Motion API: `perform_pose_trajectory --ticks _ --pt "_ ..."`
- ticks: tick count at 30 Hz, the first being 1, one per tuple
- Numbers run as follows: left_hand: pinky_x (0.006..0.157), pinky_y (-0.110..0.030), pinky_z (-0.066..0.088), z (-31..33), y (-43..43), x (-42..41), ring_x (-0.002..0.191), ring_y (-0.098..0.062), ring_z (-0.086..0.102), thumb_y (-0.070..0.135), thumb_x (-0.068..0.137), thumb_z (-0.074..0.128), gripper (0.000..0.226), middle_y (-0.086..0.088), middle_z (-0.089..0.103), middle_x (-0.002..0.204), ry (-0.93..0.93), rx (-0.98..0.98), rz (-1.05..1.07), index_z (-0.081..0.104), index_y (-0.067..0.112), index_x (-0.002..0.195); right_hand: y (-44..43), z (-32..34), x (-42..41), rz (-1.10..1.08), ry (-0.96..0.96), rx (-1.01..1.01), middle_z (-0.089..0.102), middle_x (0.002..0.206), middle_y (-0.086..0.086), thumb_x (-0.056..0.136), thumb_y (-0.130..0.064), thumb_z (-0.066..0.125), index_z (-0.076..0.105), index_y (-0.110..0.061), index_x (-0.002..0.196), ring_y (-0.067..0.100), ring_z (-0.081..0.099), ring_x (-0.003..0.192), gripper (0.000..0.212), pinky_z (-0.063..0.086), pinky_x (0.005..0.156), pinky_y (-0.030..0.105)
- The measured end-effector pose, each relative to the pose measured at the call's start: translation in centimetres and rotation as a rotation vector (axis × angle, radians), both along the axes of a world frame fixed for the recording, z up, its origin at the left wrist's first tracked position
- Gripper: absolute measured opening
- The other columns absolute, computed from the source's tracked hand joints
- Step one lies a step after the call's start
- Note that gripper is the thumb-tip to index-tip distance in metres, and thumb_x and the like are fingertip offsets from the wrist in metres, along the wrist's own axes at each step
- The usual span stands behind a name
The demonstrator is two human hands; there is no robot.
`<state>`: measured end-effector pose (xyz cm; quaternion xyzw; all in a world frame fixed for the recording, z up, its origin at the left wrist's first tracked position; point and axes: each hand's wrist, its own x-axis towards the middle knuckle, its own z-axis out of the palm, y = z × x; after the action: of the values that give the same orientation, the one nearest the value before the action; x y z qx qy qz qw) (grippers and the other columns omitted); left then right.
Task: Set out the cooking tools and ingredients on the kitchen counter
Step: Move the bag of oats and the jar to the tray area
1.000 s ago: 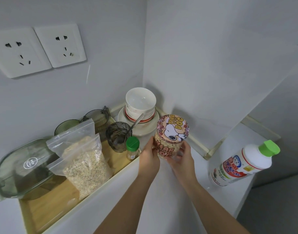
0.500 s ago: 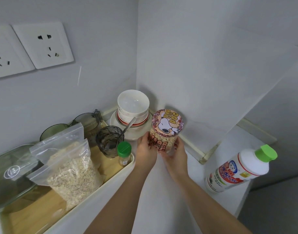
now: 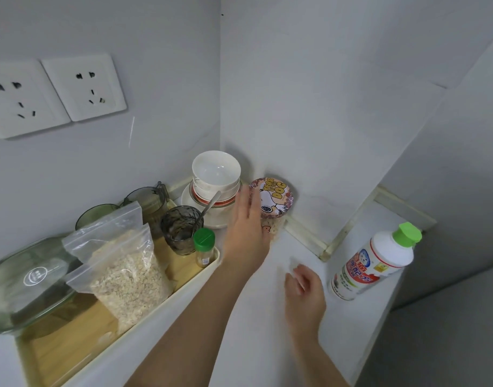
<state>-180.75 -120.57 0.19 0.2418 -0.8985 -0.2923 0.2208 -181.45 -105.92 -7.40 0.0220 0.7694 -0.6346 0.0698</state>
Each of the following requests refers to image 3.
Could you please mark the jar with cartoon lid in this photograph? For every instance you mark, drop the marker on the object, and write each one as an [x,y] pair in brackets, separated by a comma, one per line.
[276,197]

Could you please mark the white ceramic plate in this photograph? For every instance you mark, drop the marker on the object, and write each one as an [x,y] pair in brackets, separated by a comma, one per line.
[218,218]

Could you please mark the white ceramic bowl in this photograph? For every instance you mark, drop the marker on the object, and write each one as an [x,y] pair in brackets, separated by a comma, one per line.
[215,170]

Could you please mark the green glass mug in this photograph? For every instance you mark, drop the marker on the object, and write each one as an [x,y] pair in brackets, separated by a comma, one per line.
[147,203]

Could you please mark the person's left fingers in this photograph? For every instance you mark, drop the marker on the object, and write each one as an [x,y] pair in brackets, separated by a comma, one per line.
[248,205]

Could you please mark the person's right thumb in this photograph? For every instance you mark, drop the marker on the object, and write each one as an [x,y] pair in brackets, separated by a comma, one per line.
[292,285]

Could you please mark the person's right forearm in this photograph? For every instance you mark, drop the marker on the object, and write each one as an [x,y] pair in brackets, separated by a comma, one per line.
[319,364]

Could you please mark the person's right hand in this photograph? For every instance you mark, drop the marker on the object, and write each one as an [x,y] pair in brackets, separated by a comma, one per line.
[307,306]

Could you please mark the person's left hand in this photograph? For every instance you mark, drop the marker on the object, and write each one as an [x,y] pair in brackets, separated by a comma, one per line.
[245,237]

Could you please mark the white tray with wooden base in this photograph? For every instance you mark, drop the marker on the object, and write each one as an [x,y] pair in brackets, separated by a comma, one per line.
[121,350]

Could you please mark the white cleaner bottle green cap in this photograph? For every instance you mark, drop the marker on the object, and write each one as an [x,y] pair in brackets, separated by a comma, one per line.
[371,263]

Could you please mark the green lid spice bottle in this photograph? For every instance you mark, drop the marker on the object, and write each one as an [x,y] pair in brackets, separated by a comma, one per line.
[203,247]

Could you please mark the person's left forearm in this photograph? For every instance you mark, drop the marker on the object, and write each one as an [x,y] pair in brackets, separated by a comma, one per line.
[198,326]

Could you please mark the clear zip bag of oats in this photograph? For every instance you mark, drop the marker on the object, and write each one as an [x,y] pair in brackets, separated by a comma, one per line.
[129,278]
[105,227]

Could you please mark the clear glass dish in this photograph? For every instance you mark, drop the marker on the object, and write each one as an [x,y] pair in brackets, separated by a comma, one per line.
[24,286]

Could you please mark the green glass cup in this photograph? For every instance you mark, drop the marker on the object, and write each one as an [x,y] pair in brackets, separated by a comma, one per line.
[94,215]

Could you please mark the dark textured glass cup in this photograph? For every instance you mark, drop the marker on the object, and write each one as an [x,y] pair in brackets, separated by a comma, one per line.
[177,229]

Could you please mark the white wall socket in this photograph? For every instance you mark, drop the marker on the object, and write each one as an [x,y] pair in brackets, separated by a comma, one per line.
[16,98]
[85,86]

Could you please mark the red striped white bowl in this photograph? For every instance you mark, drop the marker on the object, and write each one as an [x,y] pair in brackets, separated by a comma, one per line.
[226,199]

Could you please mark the metal spoon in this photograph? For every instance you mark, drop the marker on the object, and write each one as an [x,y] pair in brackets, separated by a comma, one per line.
[208,207]

